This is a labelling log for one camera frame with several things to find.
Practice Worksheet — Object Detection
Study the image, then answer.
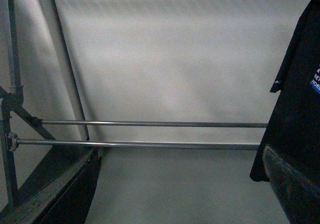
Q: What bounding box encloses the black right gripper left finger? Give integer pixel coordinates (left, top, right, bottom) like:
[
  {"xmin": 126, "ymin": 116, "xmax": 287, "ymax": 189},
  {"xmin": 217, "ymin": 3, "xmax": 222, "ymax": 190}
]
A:
[{"xmin": 0, "ymin": 150, "xmax": 101, "ymax": 224}]

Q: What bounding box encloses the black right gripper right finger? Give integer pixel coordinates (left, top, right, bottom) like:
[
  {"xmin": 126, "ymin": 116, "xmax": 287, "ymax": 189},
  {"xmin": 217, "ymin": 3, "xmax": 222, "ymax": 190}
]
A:
[{"xmin": 263, "ymin": 146, "xmax": 320, "ymax": 224}]

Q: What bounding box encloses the lower metal rack rod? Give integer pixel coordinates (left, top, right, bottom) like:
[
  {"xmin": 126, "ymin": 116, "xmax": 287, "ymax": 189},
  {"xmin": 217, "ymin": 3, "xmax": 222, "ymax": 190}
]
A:
[{"xmin": 14, "ymin": 138, "xmax": 259, "ymax": 151}]

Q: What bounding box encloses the metal rack rod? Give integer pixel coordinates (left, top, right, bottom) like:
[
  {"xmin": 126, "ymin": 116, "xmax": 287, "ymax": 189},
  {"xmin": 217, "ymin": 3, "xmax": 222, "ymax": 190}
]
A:
[
  {"xmin": 38, "ymin": 119, "xmax": 268, "ymax": 128},
  {"xmin": 14, "ymin": 138, "xmax": 259, "ymax": 151}
]

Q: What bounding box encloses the black printed t-shirt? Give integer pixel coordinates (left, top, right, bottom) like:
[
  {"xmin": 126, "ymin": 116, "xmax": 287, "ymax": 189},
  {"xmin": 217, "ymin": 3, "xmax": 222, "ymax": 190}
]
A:
[{"xmin": 250, "ymin": 0, "xmax": 320, "ymax": 182}]

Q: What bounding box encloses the upper metal rack rod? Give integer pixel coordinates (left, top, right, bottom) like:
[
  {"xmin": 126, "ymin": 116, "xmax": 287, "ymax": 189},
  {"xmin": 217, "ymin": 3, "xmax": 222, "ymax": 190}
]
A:
[{"xmin": 38, "ymin": 119, "xmax": 268, "ymax": 128}]

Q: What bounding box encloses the grey rod bracket clamp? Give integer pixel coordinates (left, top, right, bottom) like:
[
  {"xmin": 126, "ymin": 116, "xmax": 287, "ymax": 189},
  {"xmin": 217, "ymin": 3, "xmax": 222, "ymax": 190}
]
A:
[{"xmin": 5, "ymin": 132, "xmax": 19, "ymax": 152}]

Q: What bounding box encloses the grey metal rack frame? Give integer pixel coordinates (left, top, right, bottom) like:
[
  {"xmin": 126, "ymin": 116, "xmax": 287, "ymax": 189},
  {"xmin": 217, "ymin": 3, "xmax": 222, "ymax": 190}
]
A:
[{"xmin": 0, "ymin": 0, "xmax": 54, "ymax": 210}]

